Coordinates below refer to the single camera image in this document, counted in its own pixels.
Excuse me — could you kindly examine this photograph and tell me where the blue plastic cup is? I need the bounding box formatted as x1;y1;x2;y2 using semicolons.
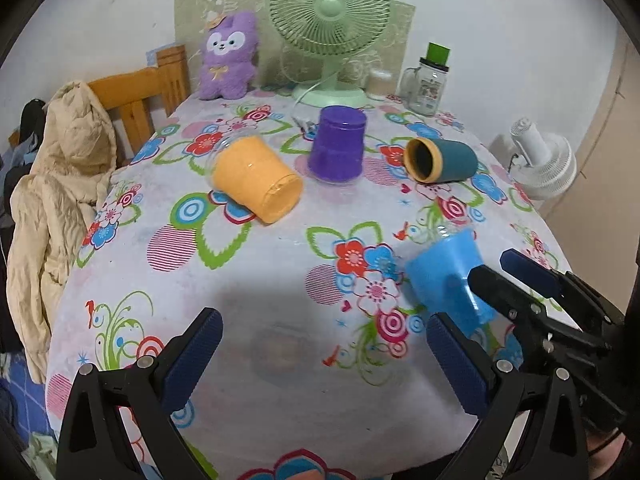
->
405;228;497;337

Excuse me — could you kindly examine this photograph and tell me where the teal cup with yellow rim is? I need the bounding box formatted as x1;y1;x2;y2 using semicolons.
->
404;138;478;184

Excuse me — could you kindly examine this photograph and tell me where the purple plastic cup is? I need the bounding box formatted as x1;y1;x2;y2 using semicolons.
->
307;105;367;184

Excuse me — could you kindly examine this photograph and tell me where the orange plastic cup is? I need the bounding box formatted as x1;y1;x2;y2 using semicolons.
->
205;133;304;224

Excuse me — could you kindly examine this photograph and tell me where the person's right hand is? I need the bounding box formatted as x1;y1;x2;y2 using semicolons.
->
586;431;627;479

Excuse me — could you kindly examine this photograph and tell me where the blue checkered bedding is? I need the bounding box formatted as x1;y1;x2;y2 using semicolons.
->
0;353;59;470

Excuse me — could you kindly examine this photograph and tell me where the white standing fan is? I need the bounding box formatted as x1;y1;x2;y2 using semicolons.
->
509;117;577;202

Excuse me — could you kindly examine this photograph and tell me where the glass jar with green lid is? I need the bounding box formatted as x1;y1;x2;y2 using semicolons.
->
399;42;450;117

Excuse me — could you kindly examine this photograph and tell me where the beige puffer jacket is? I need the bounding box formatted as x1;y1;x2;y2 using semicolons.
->
6;81;117;384

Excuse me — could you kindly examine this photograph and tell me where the floral tablecloth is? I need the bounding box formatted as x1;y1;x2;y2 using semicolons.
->
46;90;568;479

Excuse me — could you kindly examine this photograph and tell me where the toothpick container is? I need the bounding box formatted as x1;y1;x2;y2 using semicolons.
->
364;67;395;101

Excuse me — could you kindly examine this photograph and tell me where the black clothing pile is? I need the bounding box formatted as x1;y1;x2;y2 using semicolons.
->
1;99;46;353

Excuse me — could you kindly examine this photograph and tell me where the green patterned board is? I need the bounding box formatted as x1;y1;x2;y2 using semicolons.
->
174;0;416;93

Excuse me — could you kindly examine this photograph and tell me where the wooden chair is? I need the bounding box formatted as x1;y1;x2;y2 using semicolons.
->
8;44;191;166

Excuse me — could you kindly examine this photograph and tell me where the green desk fan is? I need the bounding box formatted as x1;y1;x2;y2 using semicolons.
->
266;0;394;108

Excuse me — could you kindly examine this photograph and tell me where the purple plush bunny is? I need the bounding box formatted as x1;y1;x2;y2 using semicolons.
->
198;11;258;101

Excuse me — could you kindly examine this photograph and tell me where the white fan cable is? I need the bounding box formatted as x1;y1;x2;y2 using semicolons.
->
290;66;346;134

